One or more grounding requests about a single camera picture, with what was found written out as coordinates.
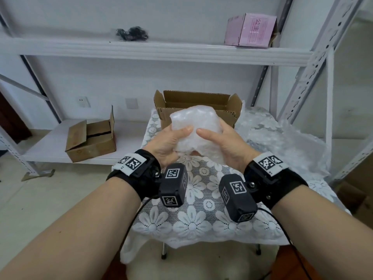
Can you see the brown cardboard box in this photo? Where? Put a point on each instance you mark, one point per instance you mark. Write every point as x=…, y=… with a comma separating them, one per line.
x=198, y=99

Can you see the clear bubble wrap sheet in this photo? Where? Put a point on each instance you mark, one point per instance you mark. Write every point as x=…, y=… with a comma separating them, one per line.
x=198, y=119

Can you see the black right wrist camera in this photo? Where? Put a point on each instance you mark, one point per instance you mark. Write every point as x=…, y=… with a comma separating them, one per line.
x=237, y=201

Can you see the small worn cardboard carton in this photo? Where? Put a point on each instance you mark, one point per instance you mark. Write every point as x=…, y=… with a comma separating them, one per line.
x=93, y=148

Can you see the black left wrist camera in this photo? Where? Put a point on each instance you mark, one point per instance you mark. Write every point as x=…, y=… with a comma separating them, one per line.
x=173, y=186

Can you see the person's left forearm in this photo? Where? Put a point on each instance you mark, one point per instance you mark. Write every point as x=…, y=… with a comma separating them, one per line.
x=67, y=233

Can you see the blank white wall plate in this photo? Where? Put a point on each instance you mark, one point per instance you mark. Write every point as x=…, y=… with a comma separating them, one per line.
x=131, y=103

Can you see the white floral lace tablecloth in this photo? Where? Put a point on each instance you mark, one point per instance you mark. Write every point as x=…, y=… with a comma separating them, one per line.
x=201, y=224

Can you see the pink paper box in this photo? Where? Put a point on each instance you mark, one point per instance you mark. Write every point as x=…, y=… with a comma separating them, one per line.
x=256, y=30

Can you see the white metal shelving rack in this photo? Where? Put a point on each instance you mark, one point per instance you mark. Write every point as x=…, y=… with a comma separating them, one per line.
x=330, y=113
x=145, y=50

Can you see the person's left hand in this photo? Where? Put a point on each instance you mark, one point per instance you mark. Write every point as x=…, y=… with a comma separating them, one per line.
x=163, y=145

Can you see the person's right forearm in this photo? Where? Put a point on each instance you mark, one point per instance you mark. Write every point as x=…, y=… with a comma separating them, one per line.
x=329, y=236

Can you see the dark wooden door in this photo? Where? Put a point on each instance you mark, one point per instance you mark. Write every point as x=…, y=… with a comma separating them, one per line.
x=11, y=119

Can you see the large bubble wrap sheet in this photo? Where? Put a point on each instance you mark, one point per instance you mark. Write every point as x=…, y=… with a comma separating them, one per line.
x=291, y=145

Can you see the white wall socket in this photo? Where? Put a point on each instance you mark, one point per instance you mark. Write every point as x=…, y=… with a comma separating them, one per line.
x=83, y=102

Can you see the person's right hand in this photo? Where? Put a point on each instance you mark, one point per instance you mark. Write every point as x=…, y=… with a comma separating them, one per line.
x=233, y=148

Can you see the large brown printed carton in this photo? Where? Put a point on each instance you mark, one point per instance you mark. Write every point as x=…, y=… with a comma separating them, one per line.
x=361, y=201

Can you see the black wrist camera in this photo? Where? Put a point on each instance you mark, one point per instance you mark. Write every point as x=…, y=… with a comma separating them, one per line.
x=173, y=186
x=237, y=201

